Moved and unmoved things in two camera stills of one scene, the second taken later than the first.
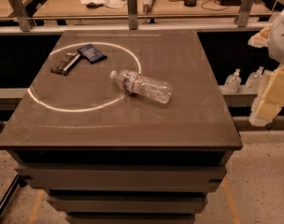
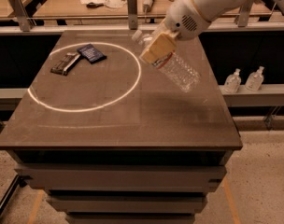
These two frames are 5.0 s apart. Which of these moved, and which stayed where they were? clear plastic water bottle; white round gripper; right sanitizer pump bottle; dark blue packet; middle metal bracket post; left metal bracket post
Moved: clear plastic water bottle; white round gripper
Stayed: left metal bracket post; right sanitizer pump bottle; dark blue packet; middle metal bracket post
